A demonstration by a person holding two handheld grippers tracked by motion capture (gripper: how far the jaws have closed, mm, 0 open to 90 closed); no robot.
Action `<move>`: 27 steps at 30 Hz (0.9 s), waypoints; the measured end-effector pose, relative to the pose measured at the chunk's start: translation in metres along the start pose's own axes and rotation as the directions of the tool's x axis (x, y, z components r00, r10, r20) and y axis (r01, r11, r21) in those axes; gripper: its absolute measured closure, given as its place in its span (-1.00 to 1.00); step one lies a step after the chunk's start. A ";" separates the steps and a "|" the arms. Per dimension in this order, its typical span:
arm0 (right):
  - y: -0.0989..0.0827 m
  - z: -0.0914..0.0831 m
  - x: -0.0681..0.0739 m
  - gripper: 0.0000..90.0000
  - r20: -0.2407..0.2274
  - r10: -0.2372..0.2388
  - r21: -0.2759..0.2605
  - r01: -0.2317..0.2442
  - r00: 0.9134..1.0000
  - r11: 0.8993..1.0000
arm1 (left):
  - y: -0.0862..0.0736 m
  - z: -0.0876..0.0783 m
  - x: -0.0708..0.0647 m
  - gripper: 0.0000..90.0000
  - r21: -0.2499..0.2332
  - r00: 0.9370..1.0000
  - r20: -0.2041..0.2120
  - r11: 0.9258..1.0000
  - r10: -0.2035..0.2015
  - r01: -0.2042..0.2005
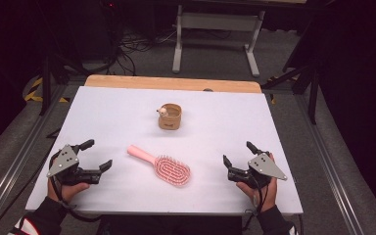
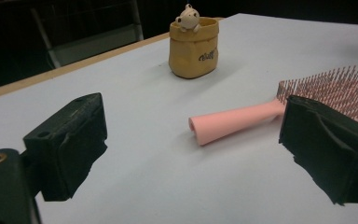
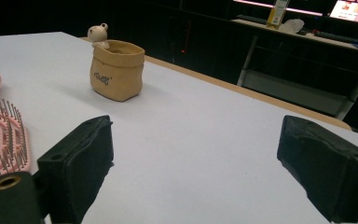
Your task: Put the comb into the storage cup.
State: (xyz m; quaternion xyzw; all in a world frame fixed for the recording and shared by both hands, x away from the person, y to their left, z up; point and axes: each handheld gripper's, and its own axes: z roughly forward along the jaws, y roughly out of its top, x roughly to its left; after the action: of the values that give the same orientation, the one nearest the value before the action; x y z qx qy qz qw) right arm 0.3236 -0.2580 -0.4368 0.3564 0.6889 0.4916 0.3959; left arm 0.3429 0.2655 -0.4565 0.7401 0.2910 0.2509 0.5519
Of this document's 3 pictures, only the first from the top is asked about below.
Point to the person's left hand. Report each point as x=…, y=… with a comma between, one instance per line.
x=68, y=192

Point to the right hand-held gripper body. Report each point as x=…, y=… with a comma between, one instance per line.
x=263, y=165

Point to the black metal stand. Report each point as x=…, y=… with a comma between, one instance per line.
x=47, y=84
x=311, y=91

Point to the white table cover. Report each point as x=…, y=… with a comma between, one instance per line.
x=117, y=120

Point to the grey metal stand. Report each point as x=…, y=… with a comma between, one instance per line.
x=220, y=21

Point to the person's dark lap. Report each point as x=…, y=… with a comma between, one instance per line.
x=169, y=225

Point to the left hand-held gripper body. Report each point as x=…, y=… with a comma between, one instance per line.
x=63, y=162

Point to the brown cup with cream figurine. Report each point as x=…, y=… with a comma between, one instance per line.
x=170, y=119

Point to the pink hairbrush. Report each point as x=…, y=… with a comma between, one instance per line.
x=171, y=169

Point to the aluminium rail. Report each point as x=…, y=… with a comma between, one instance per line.
x=331, y=163
x=16, y=156

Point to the wooden table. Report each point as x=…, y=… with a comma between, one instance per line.
x=163, y=83

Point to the yellow black floor tape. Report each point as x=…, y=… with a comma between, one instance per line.
x=34, y=93

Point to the person's right hand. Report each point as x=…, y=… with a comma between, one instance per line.
x=265, y=197

